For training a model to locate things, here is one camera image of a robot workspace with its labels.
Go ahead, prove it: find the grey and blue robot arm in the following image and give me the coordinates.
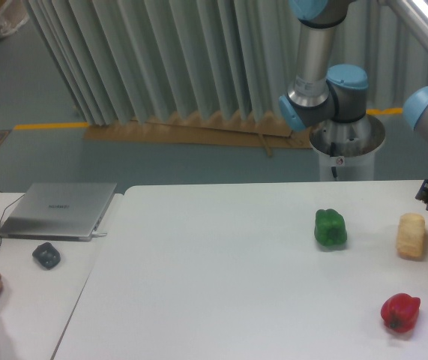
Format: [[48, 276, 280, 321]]
[[279, 1, 428, 206]]

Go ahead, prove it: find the green bell pepper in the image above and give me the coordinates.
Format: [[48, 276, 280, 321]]
[[314, 208, 348, 247]]

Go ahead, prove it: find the red bell pepper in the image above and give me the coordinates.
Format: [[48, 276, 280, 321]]
[[380, 293, 421, 333]]

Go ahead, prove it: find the beige bread roll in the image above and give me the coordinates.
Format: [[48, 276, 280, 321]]
[[396, 213, 425, 260]]

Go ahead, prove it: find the brown cardboard sheet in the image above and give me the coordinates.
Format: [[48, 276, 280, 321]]
[[83, 110, 311, 157]]

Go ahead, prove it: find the pale green pleated curtain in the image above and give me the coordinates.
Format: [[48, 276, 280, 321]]
[[25, 1, 428, 125]]

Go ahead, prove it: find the dark grey round controller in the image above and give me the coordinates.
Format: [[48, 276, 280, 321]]
[[32, 242, 61, 270]]

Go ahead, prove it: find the silver closed laptop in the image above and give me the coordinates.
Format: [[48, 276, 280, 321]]
[[0, 182, 117, 242]]

